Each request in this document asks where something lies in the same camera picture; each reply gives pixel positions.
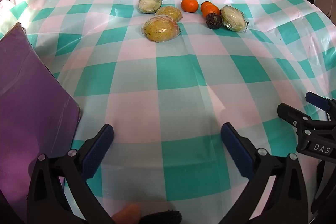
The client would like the large wrapped yellow fruit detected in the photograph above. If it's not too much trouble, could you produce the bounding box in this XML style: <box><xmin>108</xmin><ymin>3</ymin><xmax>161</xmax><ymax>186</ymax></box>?
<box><xmin>142</xmin><ymin>15</ymin><xmax>180</xmax><ymax>43</ymax></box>

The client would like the dark wrinkled passion fruit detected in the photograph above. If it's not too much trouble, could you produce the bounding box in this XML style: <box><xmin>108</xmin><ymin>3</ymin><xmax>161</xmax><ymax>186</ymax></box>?
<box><xmin>205</xmin><ymin>13</ymin><xmax>223</xmax><ymax>30</ymax></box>

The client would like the wrapped green melon half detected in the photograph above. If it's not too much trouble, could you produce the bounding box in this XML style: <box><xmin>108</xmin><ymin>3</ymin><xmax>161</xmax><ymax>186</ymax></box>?
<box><xmin>138</xmin><ymin>0</ymin><xmax>162</xmax><ymax>14</ymax></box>

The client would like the small wrapped yellow fruit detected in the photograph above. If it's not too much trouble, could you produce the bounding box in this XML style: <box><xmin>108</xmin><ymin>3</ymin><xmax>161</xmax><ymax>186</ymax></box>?
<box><xmin>155</xmin><ymin>6</ymin><xmax>183</xmax><ymax>22</ymax></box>

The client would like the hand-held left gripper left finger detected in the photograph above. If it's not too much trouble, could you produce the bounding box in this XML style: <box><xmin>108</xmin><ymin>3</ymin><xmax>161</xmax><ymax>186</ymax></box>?
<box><xmin>26</xmin><ymin>123</ymin><xmax>116</xmax><ymax>224</ymax></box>

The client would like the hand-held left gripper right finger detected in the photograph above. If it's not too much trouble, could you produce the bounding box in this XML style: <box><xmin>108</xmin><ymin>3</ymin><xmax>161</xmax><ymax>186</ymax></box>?
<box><xmin>218</xmin><ymin>122</ymin><xmax>310</xmax><ymax>224</ymax></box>

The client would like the person's left hand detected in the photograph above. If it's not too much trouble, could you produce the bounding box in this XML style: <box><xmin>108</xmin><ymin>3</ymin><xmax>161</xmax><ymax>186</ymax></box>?
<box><xmin>112</xmin><ymin>203</ymin><xmax>142</xmax><ymax>224</ymax></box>

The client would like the teal white checked tablecloth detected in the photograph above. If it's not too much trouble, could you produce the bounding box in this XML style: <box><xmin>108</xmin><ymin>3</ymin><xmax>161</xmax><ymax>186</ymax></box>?
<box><xmin>0</xmin><ymin>0</ymin><xmax>336</xmax><ymax>224</ymax></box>

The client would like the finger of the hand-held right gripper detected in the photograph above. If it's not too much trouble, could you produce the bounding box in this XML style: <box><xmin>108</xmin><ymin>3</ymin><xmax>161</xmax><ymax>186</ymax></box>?
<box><xmin>277</xmin><ymin>103</ymin><xmax>336</xmax><ymax>151</ymax></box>
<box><xmin>306</xmin><ymin>91</ymin><xmax>336</xmax><ymax>122</ymax></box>

